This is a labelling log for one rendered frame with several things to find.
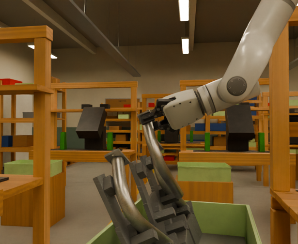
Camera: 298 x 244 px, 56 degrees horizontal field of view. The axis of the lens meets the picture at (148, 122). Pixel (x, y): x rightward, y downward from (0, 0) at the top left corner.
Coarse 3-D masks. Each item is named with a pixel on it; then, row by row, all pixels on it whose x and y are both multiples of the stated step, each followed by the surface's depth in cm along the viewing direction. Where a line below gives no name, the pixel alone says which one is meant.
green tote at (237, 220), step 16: (208, 208) 106; (224, 208) 104; (240, 208) 103; (112, 224) 82; (208, 224) 106; (224, 224) 104; (240, 224) 103; (96, 240) 72; (112, 240) 82; (256, 240) 71
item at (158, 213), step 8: (152, 208) 79; (160, 208) 80; (168, 208) 77; (160, 216) 77; (168, 216) 77; (168, 224) 85; (176, 224) 84; (184, 224) 85; (168, 232) 84; (176, 232) 85
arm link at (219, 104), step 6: (210, 84) 77; (216, 84) 76; (258, 84) 74; (210, 90) 76; (216, 90) 75; (252, 90) 75; (258, 90) 75; (210, 96) 76; (216, 96) 75; (252, 96) 76; (216, 102) 76; (222, 102) 76; (240, 102) 78; (216, 108) 77; (222, 108) 78
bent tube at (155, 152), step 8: (144, 112) 82; (144, 128) 80; (152, 128) 79; (144, 136) 79; (152, 136) 77; (152, 144) 76; (152, 152) 75; (160, 152) 76; (160, 160) 75; (160, 168) 76; (168, 168) 78; (168, 176) 79; (168, 184) 82; (176, 184) 83; (176, 192) 85
